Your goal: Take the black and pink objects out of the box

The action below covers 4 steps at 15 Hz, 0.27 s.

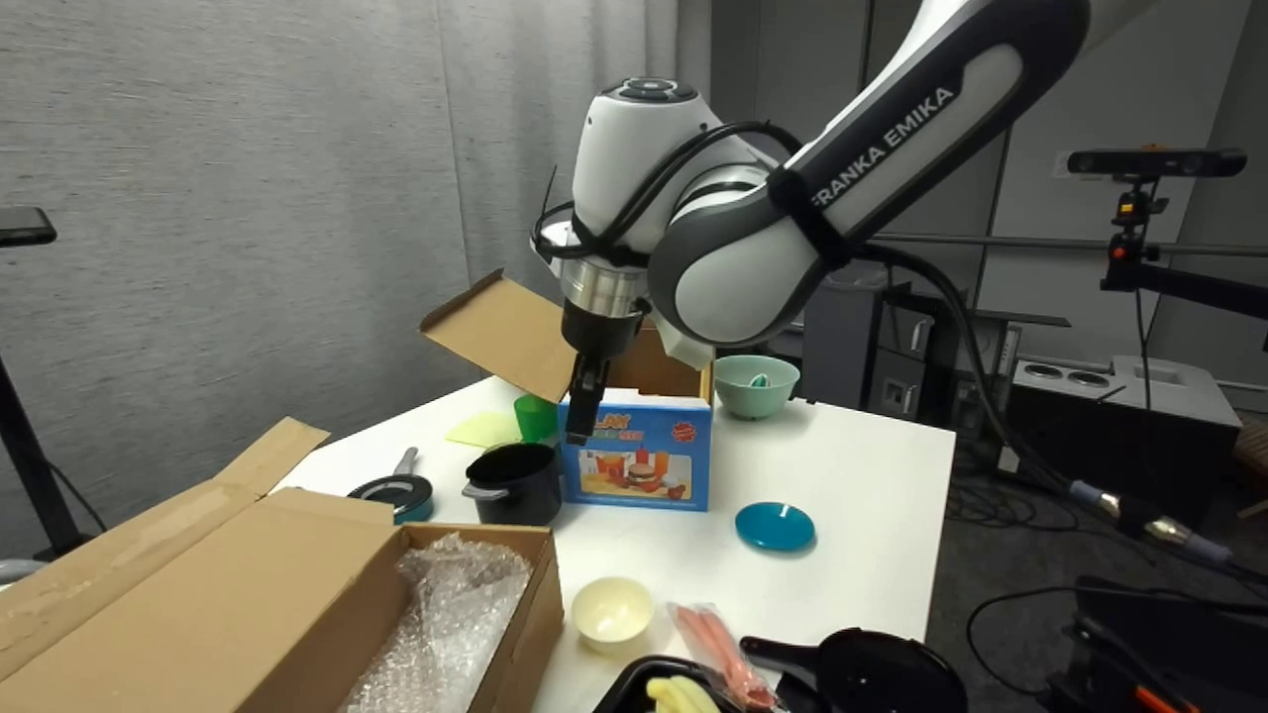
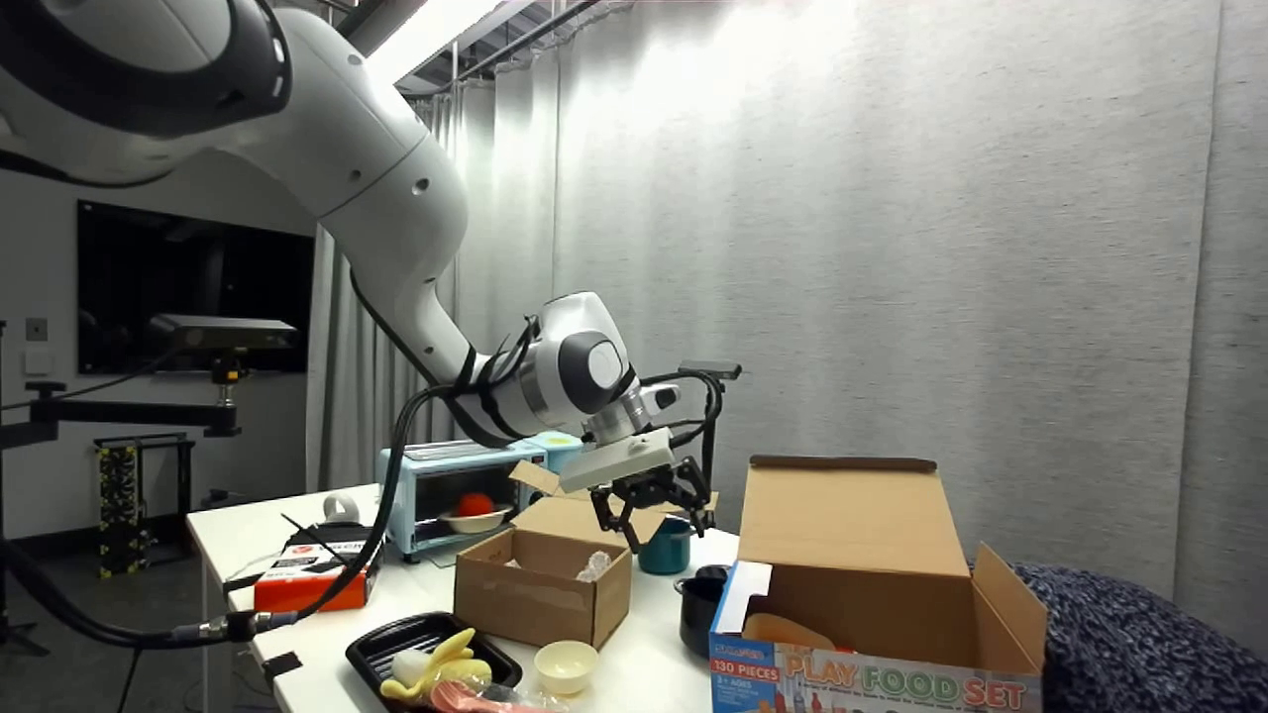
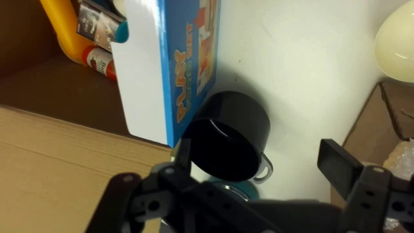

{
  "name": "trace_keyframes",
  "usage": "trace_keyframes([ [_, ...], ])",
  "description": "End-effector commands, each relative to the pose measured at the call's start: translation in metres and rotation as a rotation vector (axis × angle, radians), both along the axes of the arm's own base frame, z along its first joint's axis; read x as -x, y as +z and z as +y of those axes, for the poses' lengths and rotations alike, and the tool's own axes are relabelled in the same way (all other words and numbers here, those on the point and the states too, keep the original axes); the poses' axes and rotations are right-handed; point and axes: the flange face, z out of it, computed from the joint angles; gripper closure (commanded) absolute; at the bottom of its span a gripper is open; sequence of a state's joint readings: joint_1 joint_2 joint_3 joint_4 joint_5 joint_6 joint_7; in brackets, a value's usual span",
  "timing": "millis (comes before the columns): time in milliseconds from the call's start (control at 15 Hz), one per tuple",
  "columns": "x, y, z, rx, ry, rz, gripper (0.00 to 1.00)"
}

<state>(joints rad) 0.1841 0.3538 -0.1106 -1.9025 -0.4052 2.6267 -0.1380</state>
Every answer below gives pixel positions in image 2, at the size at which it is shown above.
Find clear bubble wrap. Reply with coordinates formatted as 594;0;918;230
570;548;619;585

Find play food set cardboard box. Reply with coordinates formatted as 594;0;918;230
706;452;1048;713

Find ceiling strip light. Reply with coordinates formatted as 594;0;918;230
370;0;521;87

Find yellow toy banana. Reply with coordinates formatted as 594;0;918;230
376;626;496;709

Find small cream bowl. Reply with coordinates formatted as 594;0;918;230
531;637;601;700

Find yellow orange toy food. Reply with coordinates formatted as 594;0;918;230
741;610;840;650

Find black plastic tray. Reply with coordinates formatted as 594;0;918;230
341;610;528;713

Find small black flat object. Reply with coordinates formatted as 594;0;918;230
259;646;306;684

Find black round pan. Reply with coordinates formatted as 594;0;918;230
282;520;380;570

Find plain brown cardboard box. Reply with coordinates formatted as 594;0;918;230
453;461;725;652

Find orange rectangular block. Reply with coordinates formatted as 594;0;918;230
251;567;371;619

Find thick black cable bundle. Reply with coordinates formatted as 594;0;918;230
0;313;548;652

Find dark teal round object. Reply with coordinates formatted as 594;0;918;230
638;516;693;580

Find white pleated curtain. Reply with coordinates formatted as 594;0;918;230
306;77;570;495

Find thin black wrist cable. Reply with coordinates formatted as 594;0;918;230
638;372;733;461

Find black cup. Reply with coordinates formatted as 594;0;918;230
676;561;733;660

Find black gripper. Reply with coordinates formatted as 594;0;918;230
589;461;717;543

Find black wire shelf rack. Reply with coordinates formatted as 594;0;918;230
88;433;199;584

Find small white plate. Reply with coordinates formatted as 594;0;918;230
437;508;514;535

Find black wall screen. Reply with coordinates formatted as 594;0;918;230
70;197;317;379

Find light blue toaster oven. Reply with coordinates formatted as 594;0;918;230
376;433;585;567

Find gray box camera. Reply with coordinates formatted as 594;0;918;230
148;308;301;399

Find blue speckled cushion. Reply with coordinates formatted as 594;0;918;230
1013;561;1268;713

